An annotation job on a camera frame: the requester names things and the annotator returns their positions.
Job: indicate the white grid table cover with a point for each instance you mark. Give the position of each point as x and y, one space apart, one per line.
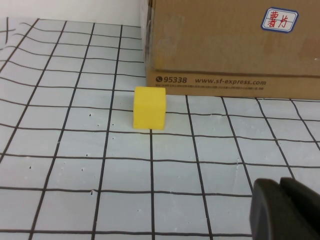
100 150

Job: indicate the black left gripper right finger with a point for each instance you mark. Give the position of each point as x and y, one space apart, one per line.
305 205

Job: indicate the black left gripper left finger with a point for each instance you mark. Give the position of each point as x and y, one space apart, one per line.
270 215

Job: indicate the white label red chips writing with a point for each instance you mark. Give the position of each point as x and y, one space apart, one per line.
279 20

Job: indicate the yellow foam cube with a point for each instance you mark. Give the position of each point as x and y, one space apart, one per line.
149 110

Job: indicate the cardboard box printed F2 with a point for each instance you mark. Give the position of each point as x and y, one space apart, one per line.
225 50

